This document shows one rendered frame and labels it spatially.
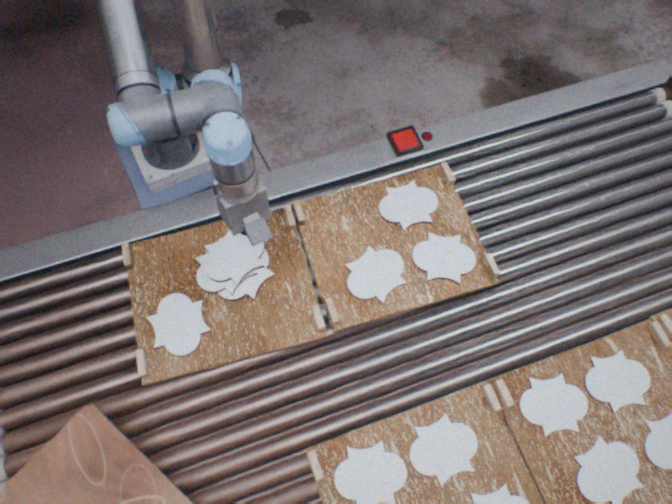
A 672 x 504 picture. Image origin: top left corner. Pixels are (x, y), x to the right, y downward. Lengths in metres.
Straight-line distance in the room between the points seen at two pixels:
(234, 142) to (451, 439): 0.73
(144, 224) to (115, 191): 1.24
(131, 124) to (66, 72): 2.26
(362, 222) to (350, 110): 1.49
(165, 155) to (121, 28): 0.52
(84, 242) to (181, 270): 0.27
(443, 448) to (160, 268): 0.75
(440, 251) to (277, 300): 0.40
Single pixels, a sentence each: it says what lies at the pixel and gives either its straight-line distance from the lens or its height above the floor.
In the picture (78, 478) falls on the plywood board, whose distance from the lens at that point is 1.23.
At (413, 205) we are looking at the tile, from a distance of 1.46.
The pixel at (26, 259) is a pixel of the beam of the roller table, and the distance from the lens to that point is 1.59.
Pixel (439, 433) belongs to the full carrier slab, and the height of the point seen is 0.95.
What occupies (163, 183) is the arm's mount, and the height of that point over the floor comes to 0.89.
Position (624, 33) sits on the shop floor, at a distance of 3.61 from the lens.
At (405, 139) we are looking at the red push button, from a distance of 1.60.
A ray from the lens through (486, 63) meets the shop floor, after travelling 3.19.
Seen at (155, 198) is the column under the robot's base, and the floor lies 0.87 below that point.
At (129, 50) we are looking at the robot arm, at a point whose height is 1.45.
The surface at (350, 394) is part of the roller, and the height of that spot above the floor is 0.92.
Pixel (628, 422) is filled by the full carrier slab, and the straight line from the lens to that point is 1.42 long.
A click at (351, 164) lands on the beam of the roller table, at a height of 0.92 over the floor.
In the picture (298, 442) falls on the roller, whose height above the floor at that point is 0.92.
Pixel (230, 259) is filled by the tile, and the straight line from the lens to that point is 1.36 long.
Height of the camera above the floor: 2.18
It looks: 63 degrees down
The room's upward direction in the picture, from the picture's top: 2 degrees clockwise
